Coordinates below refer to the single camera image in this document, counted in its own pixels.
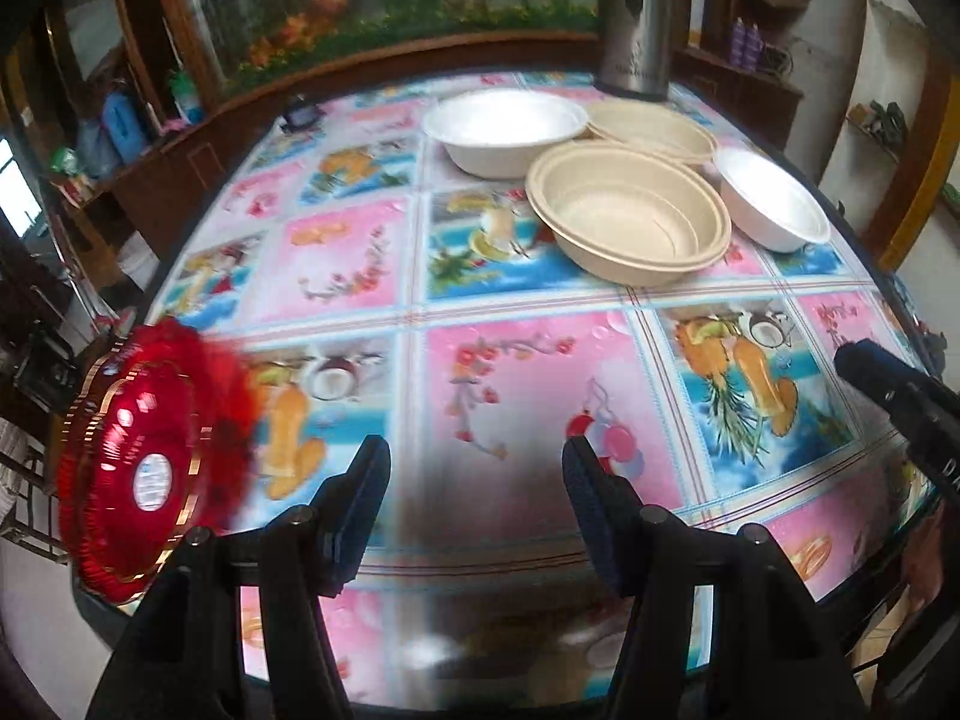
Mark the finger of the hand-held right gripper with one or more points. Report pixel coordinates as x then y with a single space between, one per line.
877 371

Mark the green packet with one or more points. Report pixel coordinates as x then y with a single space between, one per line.
69 169

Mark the printed plastic tablecloth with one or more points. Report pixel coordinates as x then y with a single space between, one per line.
510 375

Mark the large white bowl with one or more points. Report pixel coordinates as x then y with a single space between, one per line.
499 131

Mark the wood-framed flower painting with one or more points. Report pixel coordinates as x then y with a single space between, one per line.
390 0

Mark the purple bottle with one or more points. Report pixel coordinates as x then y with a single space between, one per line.
746 41

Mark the beige bowl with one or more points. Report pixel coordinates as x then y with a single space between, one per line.
630 221
652 131

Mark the stainless steel thermos jug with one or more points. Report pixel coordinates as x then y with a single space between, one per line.
634 22

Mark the red plastic plate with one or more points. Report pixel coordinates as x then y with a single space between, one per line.
142 457

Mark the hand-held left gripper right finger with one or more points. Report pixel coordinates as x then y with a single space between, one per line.
592 502

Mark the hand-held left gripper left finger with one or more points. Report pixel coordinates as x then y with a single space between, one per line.
361 499

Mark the small dark gadget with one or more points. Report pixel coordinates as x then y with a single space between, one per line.
301 114

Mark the small white bowl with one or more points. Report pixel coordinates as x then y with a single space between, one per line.
769 199

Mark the blue plastic bottle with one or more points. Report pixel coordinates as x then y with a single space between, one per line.
124 127

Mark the wooden cabinet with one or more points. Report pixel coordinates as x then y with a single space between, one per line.
739 86

